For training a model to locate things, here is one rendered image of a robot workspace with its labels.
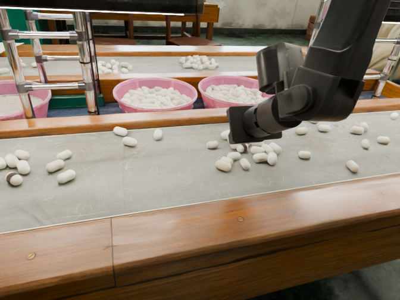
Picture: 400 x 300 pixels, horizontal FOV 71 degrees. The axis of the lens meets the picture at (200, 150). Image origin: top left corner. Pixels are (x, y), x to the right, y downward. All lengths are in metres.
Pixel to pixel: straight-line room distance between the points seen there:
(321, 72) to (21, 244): 0.47
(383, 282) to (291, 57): 1.31
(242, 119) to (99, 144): 0.36
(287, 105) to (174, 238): 0.25
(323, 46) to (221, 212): 0.29
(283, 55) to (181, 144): 0.36
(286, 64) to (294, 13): 6.47
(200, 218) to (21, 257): 0.26
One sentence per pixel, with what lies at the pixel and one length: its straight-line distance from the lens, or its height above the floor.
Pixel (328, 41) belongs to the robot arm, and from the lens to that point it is 0.39.
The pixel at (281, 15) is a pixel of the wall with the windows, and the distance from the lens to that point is 6.72.
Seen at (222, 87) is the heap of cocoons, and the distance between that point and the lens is 1.07.
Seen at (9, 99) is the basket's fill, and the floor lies 0.73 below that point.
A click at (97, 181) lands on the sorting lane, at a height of 0.74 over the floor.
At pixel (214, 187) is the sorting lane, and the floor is 0.74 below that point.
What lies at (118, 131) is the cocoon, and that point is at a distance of 0.73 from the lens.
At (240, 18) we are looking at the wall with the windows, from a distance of 6.27.
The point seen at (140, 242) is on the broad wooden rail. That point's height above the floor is 0.76.
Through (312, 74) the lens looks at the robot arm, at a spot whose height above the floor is 1.01.
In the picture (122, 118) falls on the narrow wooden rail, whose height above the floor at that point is 0.76.
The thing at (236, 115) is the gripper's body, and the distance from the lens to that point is 0.51.
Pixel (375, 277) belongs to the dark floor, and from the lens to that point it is 1.60.
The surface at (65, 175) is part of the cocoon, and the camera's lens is 0.60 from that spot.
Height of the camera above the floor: 1.12
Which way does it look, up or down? 33 degrees down
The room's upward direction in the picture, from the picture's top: 5 degrees clockwise
